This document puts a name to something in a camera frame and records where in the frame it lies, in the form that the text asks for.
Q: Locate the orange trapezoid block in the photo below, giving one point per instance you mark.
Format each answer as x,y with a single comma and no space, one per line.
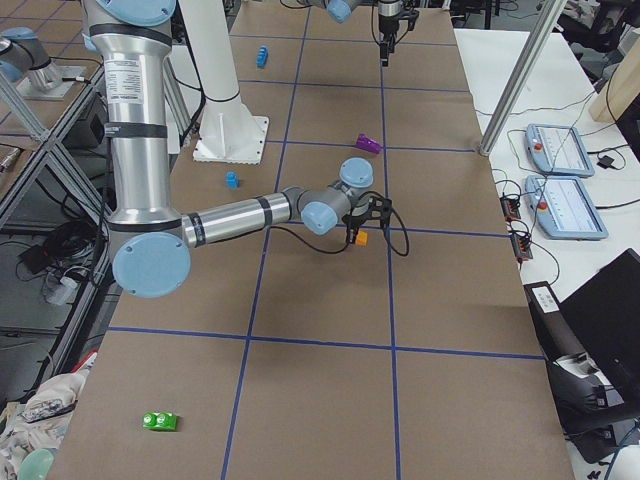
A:
362,239

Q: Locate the purple trapezoid block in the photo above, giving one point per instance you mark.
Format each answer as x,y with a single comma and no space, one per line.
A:
368,144

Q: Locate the long blue block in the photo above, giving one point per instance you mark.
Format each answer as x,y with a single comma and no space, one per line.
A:
262,56

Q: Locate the small blue block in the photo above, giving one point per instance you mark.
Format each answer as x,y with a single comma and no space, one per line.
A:
232,180

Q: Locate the brown paper table cover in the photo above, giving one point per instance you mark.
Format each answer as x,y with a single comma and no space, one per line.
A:
284,363

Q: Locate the orange terminal block upper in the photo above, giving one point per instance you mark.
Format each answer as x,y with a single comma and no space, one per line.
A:
510,208

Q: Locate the orange terminal block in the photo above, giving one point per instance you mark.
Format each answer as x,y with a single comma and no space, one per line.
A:
521,246
510,208

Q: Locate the orange terminal block lower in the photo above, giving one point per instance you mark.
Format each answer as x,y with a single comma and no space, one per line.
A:
521,246

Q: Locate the teach pendant far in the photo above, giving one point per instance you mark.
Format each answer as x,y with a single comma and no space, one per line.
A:
558,150

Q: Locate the teach pendant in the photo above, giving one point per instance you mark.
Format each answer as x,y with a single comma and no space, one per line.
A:
558,150
562,208

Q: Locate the teach pendant near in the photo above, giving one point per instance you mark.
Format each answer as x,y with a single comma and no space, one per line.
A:
562,208

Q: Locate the wooden board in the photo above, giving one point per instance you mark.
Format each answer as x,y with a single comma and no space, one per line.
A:
621,89

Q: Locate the small black adapter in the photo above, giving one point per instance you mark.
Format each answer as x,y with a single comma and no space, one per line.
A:
605,162

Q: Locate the black laptop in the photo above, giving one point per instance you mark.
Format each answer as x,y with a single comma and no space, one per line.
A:
604,316

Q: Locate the green duplo block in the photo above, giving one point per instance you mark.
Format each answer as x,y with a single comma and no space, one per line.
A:
162,421

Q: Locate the crumpled cloth bag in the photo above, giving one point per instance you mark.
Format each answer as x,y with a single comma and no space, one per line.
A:
43,422

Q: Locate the black camera mount bracket near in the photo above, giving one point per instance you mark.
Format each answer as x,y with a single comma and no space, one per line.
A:
380,209

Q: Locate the aluminium frame post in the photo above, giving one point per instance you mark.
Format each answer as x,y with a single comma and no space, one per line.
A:
525,63

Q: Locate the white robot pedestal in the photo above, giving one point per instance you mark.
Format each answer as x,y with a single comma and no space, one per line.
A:
228,131

